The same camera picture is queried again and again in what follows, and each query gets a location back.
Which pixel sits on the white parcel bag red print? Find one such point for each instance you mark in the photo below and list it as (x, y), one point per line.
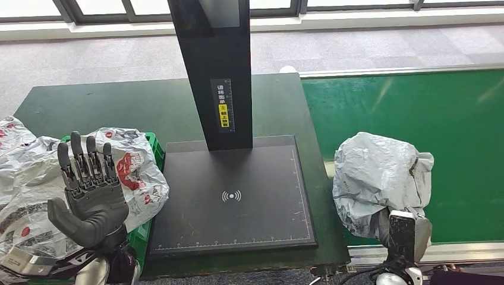
(138, 173)

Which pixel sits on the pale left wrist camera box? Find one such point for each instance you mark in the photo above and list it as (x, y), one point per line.
(23, 261)

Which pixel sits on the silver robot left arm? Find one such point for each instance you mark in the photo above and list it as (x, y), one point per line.
(114, 267)

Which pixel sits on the white round knob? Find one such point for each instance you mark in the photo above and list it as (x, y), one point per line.
(288, 69)

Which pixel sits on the green conveyor belt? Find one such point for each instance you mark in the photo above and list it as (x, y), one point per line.
(433, 110)

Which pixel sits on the white parcel bag red marks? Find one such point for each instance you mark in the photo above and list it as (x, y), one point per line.
(15, 137)

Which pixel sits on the black inbound scanner machine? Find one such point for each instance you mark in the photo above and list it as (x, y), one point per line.
(236, 177)

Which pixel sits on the black and yellow label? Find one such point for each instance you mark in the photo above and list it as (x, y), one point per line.
(223, 106)

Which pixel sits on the aluminium conveyor frame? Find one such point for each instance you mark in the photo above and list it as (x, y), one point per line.
(453, 253)

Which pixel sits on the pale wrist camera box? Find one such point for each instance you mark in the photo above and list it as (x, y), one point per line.
(401, 236)
(23, 261)

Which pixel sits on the grey-white parcel bag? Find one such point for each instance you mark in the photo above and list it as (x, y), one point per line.
(374, 177)

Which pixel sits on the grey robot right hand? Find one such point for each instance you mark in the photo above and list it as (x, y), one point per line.
(423, 236)

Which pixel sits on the dark window frame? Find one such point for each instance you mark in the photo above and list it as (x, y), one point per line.
(98, 18)

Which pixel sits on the green plastic crate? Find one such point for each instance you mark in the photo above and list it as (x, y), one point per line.
(139, 240)

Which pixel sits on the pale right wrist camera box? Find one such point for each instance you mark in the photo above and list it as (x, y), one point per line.
(401, 236)

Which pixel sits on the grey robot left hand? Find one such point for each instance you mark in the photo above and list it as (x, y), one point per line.
(94, 204)

